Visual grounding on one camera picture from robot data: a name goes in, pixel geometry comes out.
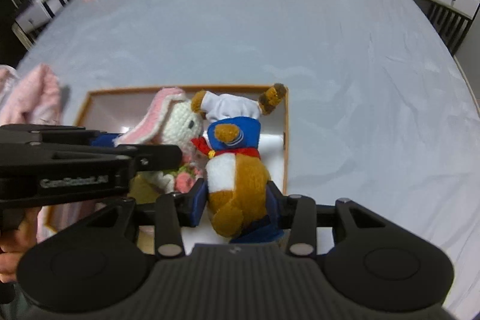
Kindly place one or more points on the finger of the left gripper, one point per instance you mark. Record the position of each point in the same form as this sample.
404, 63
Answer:
145, 157
104, 140

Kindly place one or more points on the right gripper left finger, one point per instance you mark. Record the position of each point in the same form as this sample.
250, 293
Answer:
174, 211

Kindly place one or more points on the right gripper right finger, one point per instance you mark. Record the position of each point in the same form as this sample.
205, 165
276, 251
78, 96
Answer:
295, 214

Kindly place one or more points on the crochet white bunny doll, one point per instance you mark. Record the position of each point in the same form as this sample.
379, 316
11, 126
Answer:
169, 121

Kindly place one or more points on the brown bear plush sailor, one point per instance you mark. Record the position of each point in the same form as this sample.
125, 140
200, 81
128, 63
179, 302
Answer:
237, 178

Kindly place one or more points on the person left hand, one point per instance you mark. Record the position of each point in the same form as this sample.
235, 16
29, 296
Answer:
14, 244

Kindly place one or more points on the pink grey folded quilt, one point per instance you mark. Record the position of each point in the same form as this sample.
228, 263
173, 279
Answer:
34, 99

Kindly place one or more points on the left nightstand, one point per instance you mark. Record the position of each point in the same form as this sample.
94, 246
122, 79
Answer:
33, 16

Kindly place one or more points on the grey bed sheet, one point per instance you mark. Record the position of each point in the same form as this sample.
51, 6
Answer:
378, 109

